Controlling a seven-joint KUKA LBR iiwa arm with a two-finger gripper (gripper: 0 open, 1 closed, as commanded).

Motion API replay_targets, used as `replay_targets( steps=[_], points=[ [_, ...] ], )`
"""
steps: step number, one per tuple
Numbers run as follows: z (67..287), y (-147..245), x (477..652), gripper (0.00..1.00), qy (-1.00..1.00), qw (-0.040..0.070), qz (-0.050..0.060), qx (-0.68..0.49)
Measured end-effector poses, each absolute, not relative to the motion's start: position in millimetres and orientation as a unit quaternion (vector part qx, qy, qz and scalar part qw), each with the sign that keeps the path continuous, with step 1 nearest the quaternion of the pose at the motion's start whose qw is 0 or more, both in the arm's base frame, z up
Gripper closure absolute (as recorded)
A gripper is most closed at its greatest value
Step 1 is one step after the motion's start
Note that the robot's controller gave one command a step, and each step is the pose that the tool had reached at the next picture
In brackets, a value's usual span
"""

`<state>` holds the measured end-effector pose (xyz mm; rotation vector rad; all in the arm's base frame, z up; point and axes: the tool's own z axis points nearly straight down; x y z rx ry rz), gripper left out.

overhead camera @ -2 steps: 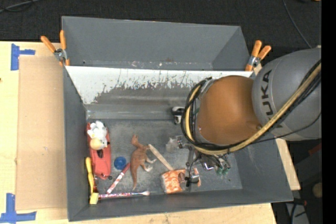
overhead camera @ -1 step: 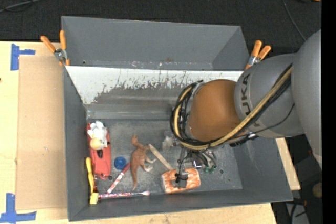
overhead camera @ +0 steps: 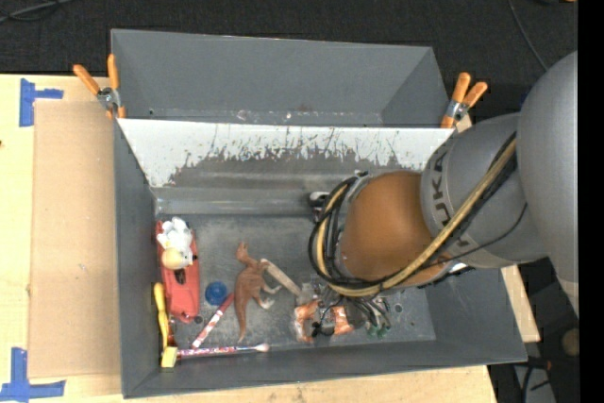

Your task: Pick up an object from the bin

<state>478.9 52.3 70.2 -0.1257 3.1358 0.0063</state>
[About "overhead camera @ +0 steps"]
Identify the orange and white crumpled packet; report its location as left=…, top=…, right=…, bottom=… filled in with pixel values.
left=293, top=298, right=356, bottom=344

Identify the pale wooden stick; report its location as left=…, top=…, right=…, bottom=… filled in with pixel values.
left=260, top=258, right=304, bottom=297

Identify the brown toy kangaroo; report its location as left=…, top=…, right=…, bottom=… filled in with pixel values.
left=233, top=242, right=284, bottom=344

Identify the patterned stick with pink tip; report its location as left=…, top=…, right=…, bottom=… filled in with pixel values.
left=176, top=342, right=272, bottom=361

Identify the blue round cap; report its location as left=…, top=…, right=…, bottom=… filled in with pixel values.
left=204, top=281, right=229, bottom=306

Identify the red and white striped stick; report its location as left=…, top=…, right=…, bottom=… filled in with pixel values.
left=190, top=293, right=236, bottom=349

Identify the red toy car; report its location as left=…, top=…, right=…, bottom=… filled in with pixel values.
left=155, top=220, right=203, bottom=325

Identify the white toy duck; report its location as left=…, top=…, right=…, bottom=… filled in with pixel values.
left=157, top=216, right=198, bottom=271

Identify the yellow brush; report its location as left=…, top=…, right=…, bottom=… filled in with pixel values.
left=152, top=281, right=179, bottom=369

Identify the grey metal bin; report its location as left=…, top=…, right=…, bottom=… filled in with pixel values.
left=109, top=28, right=529, bottom=399

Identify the brown cardboard board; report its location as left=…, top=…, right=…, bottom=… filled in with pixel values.
left=26, top=100, right=125, bottom=379

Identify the black cylinder on white bracket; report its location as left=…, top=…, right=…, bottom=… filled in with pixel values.
left=309, top=190, right=332, bottom=223

